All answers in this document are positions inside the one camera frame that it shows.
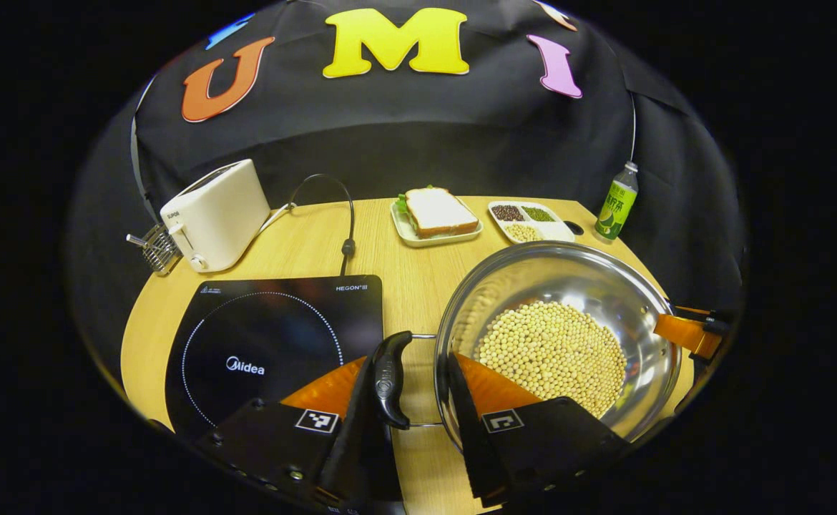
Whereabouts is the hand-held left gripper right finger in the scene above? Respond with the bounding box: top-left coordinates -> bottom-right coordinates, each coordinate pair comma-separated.
446,351 -> 632,509

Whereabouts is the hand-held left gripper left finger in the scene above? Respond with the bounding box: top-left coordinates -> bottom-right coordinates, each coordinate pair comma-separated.
195,355 -> 406,510

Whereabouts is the pile of yellow soybeans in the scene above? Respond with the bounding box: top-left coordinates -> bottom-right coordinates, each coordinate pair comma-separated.
474,301 -> 627,420

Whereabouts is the black induction cooktop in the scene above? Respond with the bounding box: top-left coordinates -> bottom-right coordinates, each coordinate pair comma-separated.
164,275 -> 386,438

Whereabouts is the stainless steel pot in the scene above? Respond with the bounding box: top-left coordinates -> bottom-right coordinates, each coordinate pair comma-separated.
372,240 -> 685,453

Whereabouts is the green label drink bottle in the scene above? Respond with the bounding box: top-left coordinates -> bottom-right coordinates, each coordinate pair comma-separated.
594,161 -> 640,241

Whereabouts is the white divided plate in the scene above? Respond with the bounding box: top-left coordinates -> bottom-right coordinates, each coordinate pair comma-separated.
487,200 -> 577,245

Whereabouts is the sandwich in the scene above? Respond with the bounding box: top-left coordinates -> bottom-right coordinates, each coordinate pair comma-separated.
397,186 -> 480,240

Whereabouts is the white toaster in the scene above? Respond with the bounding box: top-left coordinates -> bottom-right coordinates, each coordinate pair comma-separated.
160,159 -> 272,274

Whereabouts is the black backdrop cloth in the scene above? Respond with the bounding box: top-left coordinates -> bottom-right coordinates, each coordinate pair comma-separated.
64,0 -> 748,344

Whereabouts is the black power cable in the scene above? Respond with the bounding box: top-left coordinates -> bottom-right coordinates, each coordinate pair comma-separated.
288,174 -> 358,278

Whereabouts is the white toaster cord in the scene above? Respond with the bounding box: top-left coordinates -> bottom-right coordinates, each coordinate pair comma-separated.
257,202 -> 298,234

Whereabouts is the small metal wire rack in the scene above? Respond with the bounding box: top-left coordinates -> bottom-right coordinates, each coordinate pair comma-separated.
126,223 -> 182,278

